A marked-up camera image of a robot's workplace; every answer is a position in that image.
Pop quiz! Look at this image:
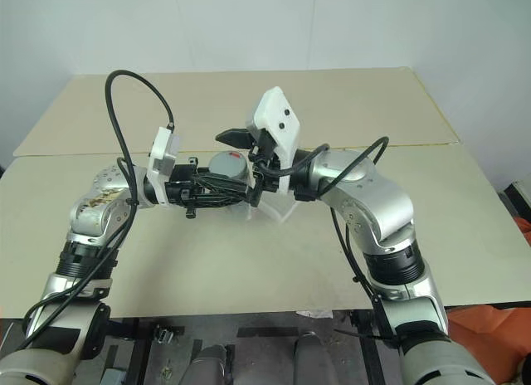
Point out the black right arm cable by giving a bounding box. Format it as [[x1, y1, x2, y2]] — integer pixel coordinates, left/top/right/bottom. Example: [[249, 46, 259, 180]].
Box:
[[252, 136, 400, 341]]

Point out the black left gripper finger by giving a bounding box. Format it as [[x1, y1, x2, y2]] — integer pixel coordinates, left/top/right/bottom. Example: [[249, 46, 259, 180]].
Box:
[[193, 175, 251, 193], [193, 191, 251, 208]]

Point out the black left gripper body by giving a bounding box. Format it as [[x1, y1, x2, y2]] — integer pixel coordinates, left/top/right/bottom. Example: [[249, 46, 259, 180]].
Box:
[[164, 155, 201, 221]]

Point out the white crumpled paper scrap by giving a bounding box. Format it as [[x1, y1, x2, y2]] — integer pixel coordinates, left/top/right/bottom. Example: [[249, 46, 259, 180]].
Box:
[[296, 308, 334, 320]]

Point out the grey rounded shape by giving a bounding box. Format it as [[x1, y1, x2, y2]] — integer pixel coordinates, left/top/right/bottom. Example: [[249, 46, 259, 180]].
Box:
[[188, 345, 234, 385], [292, 330, 339, 385]]

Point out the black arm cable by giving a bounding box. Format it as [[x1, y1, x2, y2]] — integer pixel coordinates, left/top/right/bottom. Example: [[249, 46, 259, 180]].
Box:
[[20, 70, 178, 349], [252, 136, 400, 341]]

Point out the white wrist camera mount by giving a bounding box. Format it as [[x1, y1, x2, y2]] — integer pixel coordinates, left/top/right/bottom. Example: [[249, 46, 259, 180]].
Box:
[[147, 126, 182, 208], [244, 86, 302, 195]]

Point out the red orange bag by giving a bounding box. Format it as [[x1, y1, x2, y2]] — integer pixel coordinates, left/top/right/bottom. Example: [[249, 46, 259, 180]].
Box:
[[514, 217, 531, 254]]

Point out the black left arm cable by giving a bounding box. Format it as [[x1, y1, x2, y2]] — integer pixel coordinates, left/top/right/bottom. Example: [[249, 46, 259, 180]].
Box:
[[20, 70, 178, 349]]

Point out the black case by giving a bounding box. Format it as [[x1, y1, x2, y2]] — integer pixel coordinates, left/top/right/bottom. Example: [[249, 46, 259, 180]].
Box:
[[499, 179, 531, 221]]

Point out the grey cylindrical can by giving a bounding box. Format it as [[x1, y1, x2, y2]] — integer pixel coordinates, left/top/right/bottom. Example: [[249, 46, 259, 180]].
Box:
[[207, 150, 251, 182]]

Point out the small black connector bracket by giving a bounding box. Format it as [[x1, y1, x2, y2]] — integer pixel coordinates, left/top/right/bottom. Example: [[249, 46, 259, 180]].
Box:
[[154, 324, 176, 345]]

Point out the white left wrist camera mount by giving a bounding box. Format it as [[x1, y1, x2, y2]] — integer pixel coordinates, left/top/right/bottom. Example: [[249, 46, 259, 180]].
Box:
[[147, 126, 182, 208]]

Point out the orange fabric object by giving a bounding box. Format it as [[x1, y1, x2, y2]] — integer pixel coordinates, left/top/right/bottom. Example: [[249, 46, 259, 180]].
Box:
[[446, 304, 531, 383]]

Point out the clear plastic box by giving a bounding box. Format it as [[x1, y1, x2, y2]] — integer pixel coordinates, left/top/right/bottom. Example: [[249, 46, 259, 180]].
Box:
[[244, 189, 302, 225]]

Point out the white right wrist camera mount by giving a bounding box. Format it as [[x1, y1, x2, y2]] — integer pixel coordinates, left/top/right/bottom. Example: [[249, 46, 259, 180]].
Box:
[[244, 86, 302, 195]]

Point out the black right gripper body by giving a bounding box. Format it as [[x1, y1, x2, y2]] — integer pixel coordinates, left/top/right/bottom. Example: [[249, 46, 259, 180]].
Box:
[[247, 129, 280, 194]]

